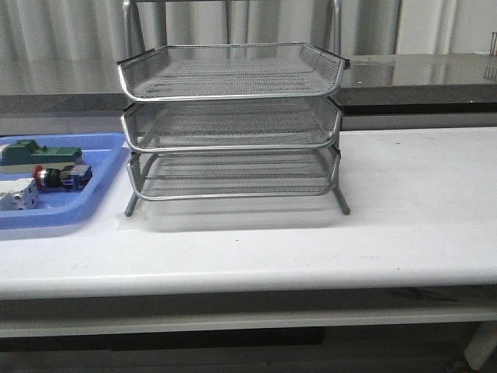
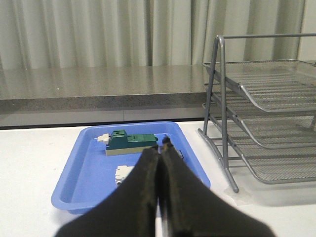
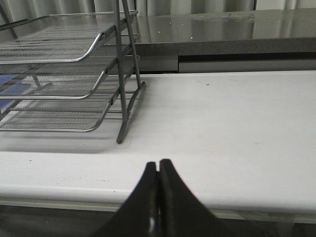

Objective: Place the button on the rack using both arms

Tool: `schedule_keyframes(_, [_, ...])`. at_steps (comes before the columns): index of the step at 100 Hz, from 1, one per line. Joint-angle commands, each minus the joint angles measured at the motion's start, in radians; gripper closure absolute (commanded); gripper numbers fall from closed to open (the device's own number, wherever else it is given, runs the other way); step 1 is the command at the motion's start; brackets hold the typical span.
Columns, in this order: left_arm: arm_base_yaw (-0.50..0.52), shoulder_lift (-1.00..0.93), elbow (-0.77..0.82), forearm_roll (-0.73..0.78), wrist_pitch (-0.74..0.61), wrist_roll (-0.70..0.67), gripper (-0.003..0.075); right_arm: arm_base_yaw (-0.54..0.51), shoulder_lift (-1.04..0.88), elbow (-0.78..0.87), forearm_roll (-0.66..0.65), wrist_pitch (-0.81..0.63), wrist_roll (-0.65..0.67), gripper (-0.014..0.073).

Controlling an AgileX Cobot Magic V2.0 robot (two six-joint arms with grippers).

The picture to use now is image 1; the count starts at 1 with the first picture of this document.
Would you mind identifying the silver mesh tray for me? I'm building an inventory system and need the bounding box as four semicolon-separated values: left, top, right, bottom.
117;42;349;103
127;146;341;201
121;97;342;153

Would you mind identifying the red emergency stop button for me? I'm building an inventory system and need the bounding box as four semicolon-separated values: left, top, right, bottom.
32;165;93;191

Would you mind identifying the blue plastic tray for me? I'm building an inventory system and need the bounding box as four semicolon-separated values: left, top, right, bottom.
1;133;129;229

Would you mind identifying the grey stone counter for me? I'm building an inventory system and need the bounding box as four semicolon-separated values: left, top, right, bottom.
1;54;496;136

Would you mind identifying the green electrical module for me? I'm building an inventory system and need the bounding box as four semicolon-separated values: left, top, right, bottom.
1;139;83;174

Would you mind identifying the silver metal rack frame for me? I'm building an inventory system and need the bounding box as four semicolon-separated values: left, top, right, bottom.
123;1;350;215

